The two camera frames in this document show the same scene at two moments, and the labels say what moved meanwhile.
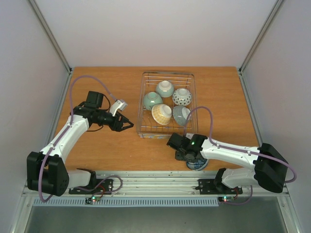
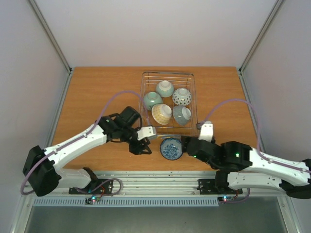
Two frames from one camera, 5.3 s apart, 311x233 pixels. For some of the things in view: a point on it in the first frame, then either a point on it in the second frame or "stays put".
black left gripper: (118, 127) -> (137, 149)
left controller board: (89, 200) stays put
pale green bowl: (164, 89) stays put
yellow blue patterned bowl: (162, 113) stays put
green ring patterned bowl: (151, 99) stays put
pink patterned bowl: (181, 97) stays put
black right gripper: (180, 157) -> (185, 141)
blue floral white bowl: (197, 165) -> (171, 149)
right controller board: (226, 199) stays put
